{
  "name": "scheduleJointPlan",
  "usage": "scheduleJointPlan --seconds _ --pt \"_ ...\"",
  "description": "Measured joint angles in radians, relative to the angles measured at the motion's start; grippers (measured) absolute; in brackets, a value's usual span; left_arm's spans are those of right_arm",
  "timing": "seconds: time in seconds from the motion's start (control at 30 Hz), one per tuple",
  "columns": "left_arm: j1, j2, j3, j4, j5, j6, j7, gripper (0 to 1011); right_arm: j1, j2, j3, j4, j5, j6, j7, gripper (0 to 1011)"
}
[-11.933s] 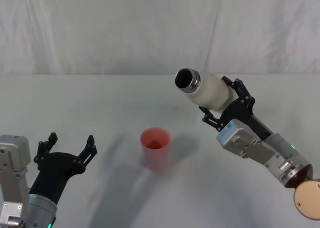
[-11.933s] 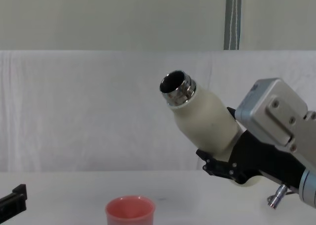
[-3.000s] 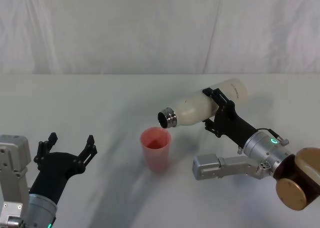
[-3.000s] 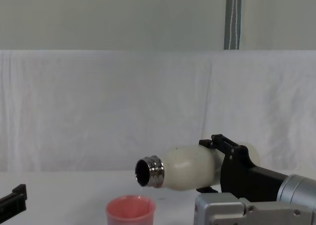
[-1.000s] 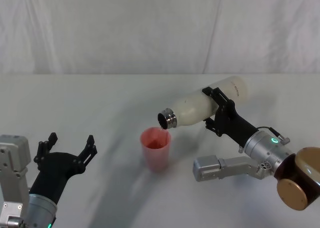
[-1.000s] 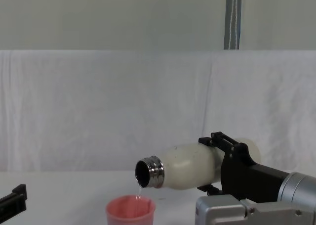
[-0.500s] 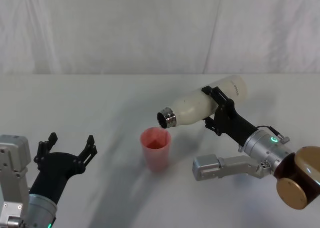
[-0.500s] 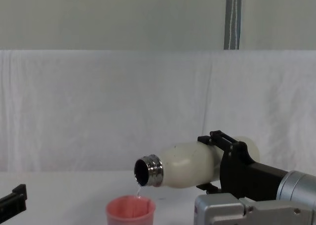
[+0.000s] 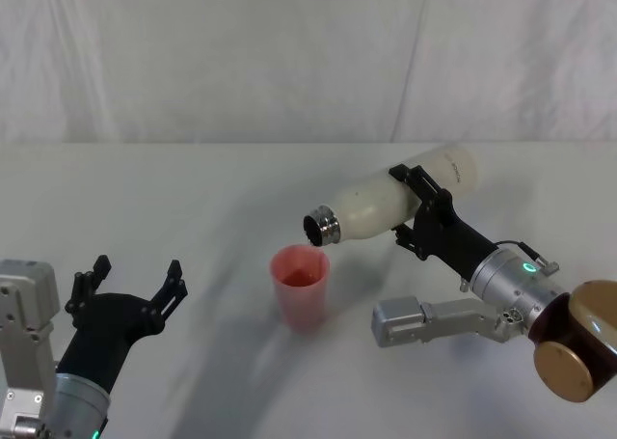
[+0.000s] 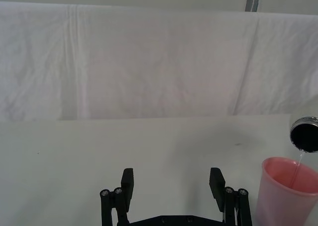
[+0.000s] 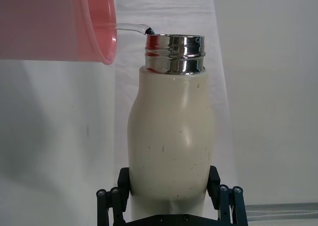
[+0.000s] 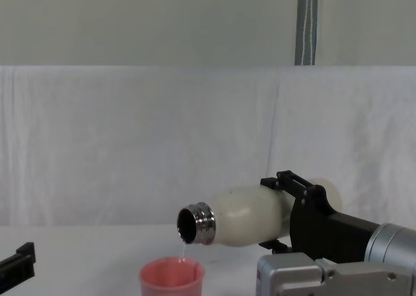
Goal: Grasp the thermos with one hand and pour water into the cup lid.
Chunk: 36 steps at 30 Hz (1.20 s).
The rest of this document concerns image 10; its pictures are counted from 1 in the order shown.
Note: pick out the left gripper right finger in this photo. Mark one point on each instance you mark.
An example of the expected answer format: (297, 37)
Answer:
(231, 203)

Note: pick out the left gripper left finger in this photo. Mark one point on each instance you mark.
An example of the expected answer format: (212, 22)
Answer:
(124, 193)

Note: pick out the cream vacuum bottle steel neck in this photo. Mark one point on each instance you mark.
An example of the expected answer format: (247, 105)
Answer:
(304, 136)

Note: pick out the pink plastic cup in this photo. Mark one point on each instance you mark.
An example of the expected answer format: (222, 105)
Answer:
(278, 201)

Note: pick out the white tablecloth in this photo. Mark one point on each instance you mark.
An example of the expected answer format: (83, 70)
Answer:
(87, 156)

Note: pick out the clear water stream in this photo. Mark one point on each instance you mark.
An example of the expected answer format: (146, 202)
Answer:
(297, 169)

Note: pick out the white curtain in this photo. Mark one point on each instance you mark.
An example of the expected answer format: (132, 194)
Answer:
(149, 62)

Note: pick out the grey striped post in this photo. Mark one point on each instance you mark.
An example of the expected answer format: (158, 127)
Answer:
(252, 0)

